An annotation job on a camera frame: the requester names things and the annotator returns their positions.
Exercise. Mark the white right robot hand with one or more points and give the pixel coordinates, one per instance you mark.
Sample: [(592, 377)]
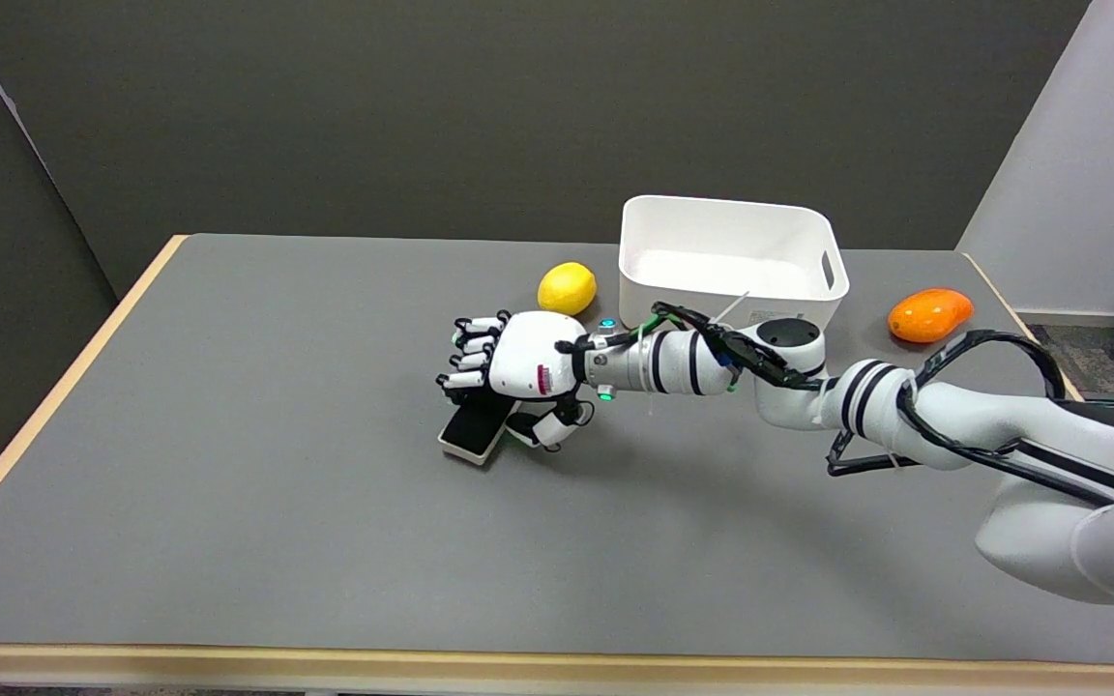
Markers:
[(528, 358)]

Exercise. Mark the black blackboard eraser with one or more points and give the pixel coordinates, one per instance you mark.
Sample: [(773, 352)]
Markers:
[(473, 427)]

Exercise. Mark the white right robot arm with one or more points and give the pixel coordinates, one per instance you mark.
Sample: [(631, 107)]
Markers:
[(905, 416)]

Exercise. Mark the yellow lemon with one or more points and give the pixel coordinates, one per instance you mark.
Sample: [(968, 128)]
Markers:
[(567, 288)]

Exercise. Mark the white plastic bin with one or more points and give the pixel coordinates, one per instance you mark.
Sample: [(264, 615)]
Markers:
[(726, 261)]

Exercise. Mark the orange mango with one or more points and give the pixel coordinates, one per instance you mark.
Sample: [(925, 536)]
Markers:
[(928, 315)]

